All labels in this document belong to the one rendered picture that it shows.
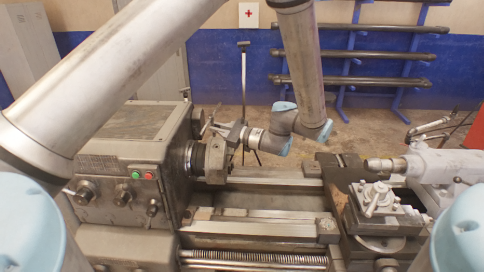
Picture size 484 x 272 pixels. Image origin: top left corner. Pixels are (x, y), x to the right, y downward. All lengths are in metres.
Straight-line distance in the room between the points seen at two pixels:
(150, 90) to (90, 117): 4.30
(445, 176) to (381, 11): 3.25
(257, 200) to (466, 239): 1.40
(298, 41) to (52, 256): 0.54
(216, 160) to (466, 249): 1.03
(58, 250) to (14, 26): 4.09
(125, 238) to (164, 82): 3.45
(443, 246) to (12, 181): 0.39
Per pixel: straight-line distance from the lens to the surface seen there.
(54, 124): 0.40
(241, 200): 1.58
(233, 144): 0.99
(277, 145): 0.95
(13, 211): 0.27
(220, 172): 1.19
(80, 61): 0.41
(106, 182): 1.22
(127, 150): 1.10
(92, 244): 1.50
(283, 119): 0.90
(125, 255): 1.41
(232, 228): 1.32
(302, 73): 0.64
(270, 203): 1.58
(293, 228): 1.33
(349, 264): 1.27
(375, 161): 1.39
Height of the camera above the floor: 1.89
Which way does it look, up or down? 29 degrees down
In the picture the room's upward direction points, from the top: straight up
